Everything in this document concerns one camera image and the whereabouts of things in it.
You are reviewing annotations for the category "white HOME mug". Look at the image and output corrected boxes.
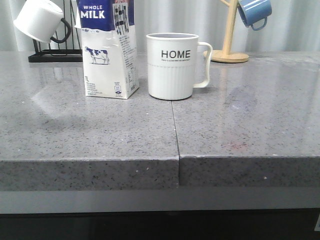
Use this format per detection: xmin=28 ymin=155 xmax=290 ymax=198
xmin=146 ymin=32 xmax=213 ymax=101

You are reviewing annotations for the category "blue white milk carton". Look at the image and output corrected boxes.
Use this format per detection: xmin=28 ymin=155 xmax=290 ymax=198
xmin=77 ymin=0 xmax=140 ymax=99

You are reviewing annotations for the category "wooden mug tree stand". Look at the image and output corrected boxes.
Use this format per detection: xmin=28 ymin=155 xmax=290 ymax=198
xmin=211 ymin=0 xmax=249 ymax=64

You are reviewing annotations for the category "blue enamel mug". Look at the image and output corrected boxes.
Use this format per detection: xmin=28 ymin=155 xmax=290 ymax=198
xmin=238 ymin=0 xmax=272 ymax=31

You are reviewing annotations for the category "black wire mug rack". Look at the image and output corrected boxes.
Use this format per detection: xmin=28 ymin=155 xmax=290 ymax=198
xmin=28 ymin=0 xmax=83 ymax=63

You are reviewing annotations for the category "tilted white mug black handle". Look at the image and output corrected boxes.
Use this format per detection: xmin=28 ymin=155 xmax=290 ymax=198
xmin=13 ymin=0 xmax=72 ymax=44

